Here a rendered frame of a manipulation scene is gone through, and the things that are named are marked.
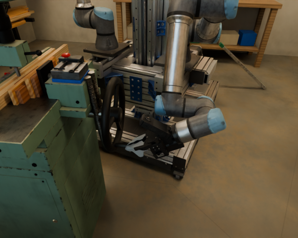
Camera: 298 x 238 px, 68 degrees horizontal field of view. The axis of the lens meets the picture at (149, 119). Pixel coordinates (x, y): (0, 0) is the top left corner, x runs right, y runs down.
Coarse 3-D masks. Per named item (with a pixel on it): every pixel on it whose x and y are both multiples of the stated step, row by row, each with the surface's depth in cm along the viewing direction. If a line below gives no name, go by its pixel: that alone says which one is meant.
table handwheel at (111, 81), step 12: (108, 84) 76; (120, 84) 87; (108, 96) 73; (120, 96) 94; (108, 108) 72; (120, 108) 85; (108, 120) 72; (120, 120) 85; (108, 132) 73; (120, 132) 95; (108, 144) 76
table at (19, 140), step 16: (0, 112) 70; (16, 112) 70; (32, 112) 70; (48, 112) 71; (64, 112) 78; (80, 112) 77; (0, 128) 64; (16, 128) 64; (32, 128) 64; (48, 128) 71; (0, 144) 60; (16, 144) 59; (32, 144) 63
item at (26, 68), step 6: (54, 48) 105; (42, 54) 98; (48, 54) 100; (36, 60) 92; (30, 66) 88; (24, 72) 84; (12, 78) 79; (0, 84) 75; (6, 84) 76; (0, 90) 73
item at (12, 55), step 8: (16, 40) 75; (24, 40) 75; (0, 48) 71; (8, 48) 71; (16, 48) 71; (24, 48) 74; (0, 56) 73; (8, 56) 72; (16, 56) 72; (24, 56) 75; (0, 64) 74; (8, 64) 74; (16, 64) 74; (24, 64) 75
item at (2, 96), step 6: (60, 48) 108; (66, 48) 112; (54, 54) 102; (60, 54) 107; (42, 60) 95; (36, 66) 90; (18, 78) 81; (12, 84) 77; (6, 90) 74; (0, 96) 71; (6, 96) 73; (0, 102) 71; (6, 102) 73; (0, 108) 71
